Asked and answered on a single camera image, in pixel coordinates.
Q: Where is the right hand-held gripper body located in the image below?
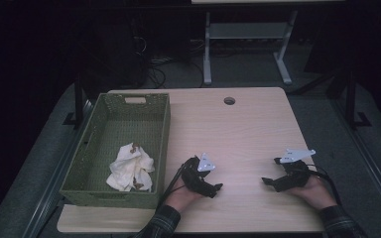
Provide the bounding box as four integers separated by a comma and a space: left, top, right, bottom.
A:
273, 148, 317, 191

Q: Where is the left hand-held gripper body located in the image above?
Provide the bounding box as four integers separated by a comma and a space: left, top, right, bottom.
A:
181, 152, 217, 196

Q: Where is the white stained cloth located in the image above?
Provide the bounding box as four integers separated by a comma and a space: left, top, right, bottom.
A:
105, 142, 156, 192

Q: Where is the green woven basket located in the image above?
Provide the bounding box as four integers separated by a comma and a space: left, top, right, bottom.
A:
59, 92, 172, 210

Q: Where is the person's left hand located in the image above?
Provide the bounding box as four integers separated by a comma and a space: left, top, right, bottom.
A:
164, 178, 203, 213

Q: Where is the person's right hand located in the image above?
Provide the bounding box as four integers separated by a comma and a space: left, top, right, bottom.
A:
286, 177, 337, 211

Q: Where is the black slanted stand leg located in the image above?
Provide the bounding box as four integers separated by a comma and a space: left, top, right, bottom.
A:
287, 70, 345, 95

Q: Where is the black metal post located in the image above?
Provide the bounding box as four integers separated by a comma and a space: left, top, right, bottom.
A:
63, 73, 87, 128
345, 70, 372, 130

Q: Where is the tangle of floor cables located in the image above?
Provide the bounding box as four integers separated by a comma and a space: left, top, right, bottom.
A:
145, 56, 206, 88

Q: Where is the white metal desk frame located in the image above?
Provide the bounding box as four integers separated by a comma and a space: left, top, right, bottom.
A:
202, 9, 299, 86

